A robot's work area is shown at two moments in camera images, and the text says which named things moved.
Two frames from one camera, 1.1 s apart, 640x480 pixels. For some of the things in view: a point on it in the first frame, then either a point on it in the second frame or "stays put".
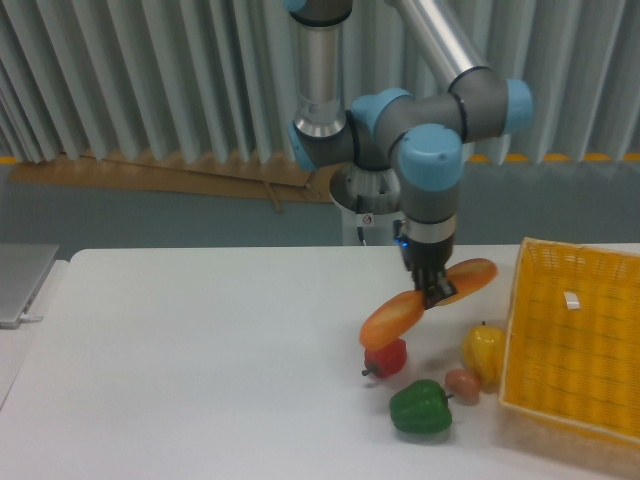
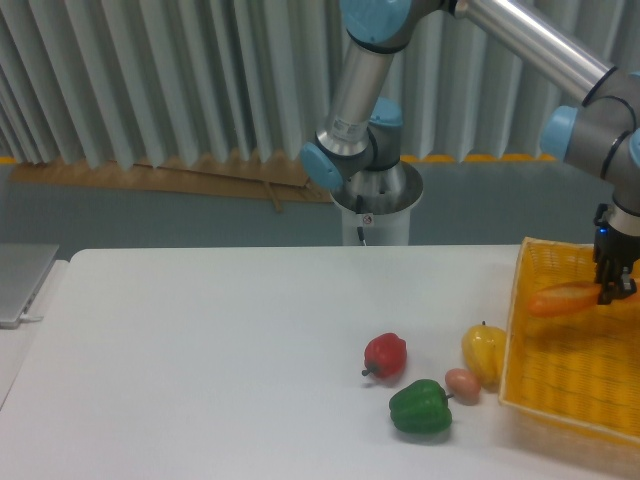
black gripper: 427,262 to 614,257
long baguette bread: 395,313 to 562,299
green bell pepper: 421,406 stays put
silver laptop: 23,268 stays put
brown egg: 464,386 stays put
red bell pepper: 385,361 stays put
